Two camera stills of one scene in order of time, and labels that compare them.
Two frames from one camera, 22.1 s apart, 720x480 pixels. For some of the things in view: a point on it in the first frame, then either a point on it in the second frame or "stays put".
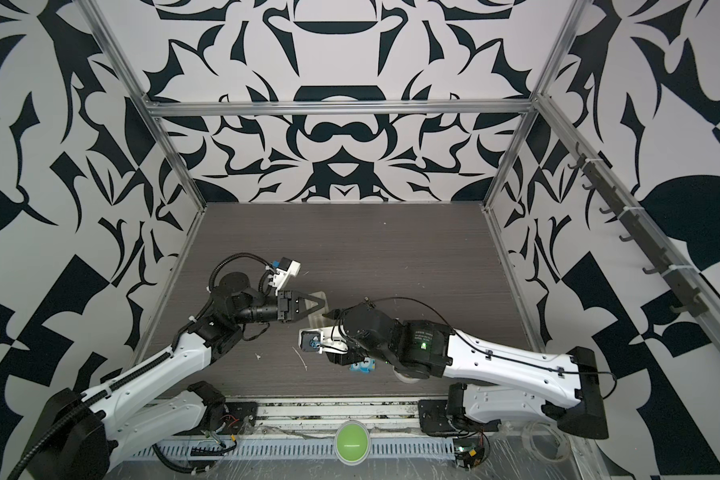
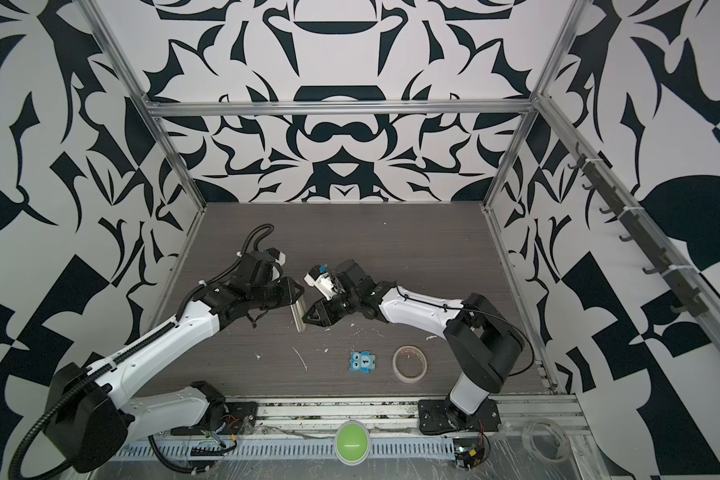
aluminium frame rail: [337, 107] stays put
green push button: [352, 442] stays put
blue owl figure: [365, 366] stays put
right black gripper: [347, 358] -> [325, 313]
